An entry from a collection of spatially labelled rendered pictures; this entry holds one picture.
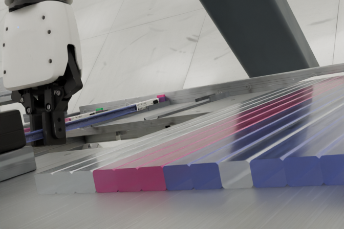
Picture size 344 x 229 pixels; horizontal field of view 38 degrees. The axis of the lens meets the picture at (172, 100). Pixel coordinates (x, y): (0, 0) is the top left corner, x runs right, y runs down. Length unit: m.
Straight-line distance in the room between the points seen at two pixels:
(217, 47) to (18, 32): 1.50
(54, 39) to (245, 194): 0.44
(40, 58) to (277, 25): 0.81
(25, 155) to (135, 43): 2.08
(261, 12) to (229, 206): 1.11
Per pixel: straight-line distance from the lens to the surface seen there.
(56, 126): 0.62
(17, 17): 0.65
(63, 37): 0.61
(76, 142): 0.94
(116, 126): 0.65
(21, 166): 0.37
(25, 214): 0.24
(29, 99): 0.64
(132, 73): 2.28
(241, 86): 0.76
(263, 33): 1.32
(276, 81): 0.74
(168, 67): 2.15
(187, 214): 0.18
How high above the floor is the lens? 1.23
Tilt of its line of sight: 38 degrees down
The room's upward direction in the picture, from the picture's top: 40 degrees counter-clockwise
